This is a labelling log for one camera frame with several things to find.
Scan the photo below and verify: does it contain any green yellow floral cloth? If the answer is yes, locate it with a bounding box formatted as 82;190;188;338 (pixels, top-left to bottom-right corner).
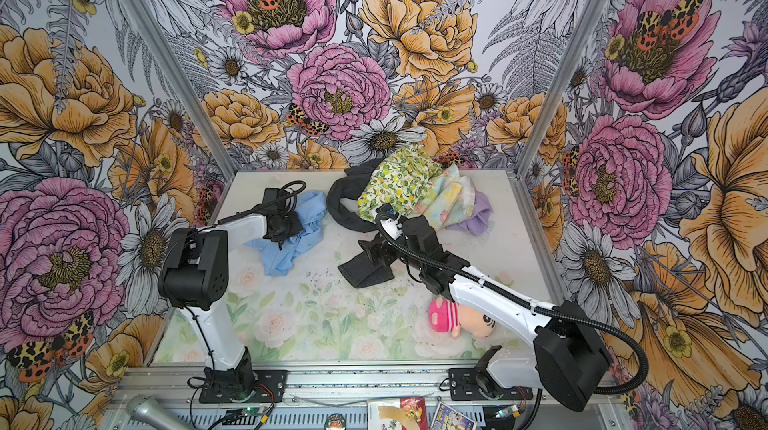
357;145;442;222

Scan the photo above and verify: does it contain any right green circuit board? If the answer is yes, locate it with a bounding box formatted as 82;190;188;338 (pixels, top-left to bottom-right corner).
494;404;521;420

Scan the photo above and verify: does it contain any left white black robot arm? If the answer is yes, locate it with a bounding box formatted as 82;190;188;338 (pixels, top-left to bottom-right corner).
158;180;306;403

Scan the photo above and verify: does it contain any aluminium front frame rail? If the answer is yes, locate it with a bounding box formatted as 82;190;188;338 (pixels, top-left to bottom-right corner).
100;360;632;429

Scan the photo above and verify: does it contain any aluminium corner post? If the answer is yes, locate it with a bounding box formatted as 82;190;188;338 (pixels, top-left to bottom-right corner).
120;0;238;181
515;0;610;179

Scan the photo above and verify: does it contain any green circuit board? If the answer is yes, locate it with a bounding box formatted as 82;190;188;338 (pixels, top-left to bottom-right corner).
494;404;521;420
225;405;274;425

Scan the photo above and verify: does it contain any lavender cloth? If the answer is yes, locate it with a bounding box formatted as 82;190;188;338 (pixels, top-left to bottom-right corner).
447;191;493;236

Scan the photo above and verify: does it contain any black cloth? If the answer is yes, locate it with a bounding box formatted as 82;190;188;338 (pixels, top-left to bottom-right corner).
325;156;397;290

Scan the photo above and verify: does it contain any pastel tie-dye cloth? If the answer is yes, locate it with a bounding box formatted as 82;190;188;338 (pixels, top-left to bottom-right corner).
410;165;476;230

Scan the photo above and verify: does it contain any left aluminium corner post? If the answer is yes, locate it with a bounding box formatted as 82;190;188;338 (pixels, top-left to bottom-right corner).
120;0;238;181

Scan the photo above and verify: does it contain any right aluminium corner post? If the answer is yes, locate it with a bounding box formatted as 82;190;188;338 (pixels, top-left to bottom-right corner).
515;0;610;179

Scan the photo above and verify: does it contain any silver microphone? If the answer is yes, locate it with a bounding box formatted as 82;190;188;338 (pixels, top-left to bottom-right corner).
127;395;188;430

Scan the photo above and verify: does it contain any red yellow card pack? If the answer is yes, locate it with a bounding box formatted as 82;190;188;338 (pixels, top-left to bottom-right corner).
367;397;429;430

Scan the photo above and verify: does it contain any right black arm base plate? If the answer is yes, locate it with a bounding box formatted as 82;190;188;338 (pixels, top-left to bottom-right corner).
447;367;534;402

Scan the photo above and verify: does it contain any blue picture card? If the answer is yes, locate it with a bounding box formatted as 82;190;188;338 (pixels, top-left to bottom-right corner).
429;402;477;430

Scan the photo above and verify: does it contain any pink plush doll toy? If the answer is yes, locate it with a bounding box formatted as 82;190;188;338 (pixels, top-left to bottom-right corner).
428;297;496;338

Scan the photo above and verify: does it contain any light blue cloth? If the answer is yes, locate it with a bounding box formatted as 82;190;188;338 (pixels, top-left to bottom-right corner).
246;190;327;277

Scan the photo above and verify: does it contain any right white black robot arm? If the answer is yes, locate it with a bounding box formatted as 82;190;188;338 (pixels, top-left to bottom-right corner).
339;212;650;411

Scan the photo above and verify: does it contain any small round badge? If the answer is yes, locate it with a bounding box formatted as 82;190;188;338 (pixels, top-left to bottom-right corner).
324;413;347;430

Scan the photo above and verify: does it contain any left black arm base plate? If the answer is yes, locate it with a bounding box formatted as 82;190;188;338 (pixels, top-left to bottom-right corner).
199;369;288;404

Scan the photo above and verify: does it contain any left green circuit board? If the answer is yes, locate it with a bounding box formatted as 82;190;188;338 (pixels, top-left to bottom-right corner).
225;405;274;425

